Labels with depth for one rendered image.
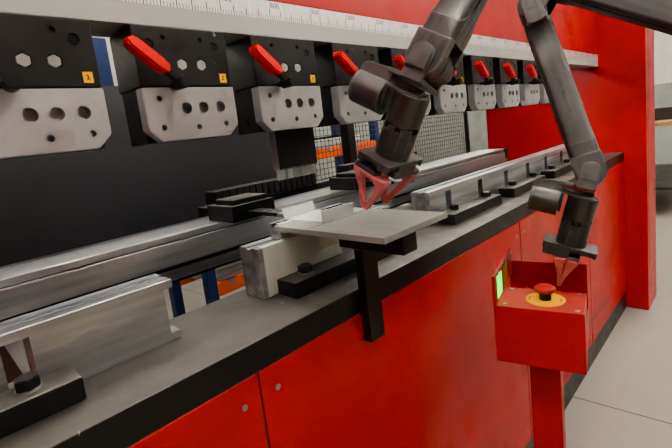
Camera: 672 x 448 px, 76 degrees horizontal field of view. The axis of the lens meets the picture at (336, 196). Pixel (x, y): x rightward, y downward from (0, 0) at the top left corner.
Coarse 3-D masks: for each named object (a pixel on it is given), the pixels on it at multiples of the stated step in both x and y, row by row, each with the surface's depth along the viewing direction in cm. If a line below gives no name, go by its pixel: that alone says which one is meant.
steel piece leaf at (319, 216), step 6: (348, 204) 83; (318, 210) 90; (324, 210) 78; (330, 210) 79; (336, 210) 80; (342, 210) 82; (348, 210) 83; (294, 216) 87; (300, 216) 86; (306, 216) 85; (312, 216) 84; (318, 216) 84; (324, 216) 78; (330, 216) 79; (336, 216) 80; (342, 216) 82; (318, 222) 79; (324, 222) 78
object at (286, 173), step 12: (276, 132) 82; (288, 132) 84; (300, 132) 86; (312, 132) 88; (276, 144) 82; (288, 144) 84; (300, 144) 86; (312, 144) 88; (276, 156) 82; (288, 156) 84; (300, 156) 86; (312, 156) 88; (276, 168) 83; (288, 168) 84; (300, 168) 87; (312, 168) 90
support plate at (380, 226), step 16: (288, 224) 80; (304, 224) 79; (336, 224) 76; (352, 224) 74; (368, 224) 72; (384, 224) 71; (400, 224) 70; (416, 224) 68; (352, 240) 67; (368, 240) 65; (384, 240) 62
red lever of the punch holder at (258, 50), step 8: (256, 48) 70; (256, 56) 71; (264, 56) 71; (264, 64) 72; (272, 64) 72; (272, 72) 73; (280, 72) 73; (280, 80) 76; (288, 80) 75; (296, 80) 75
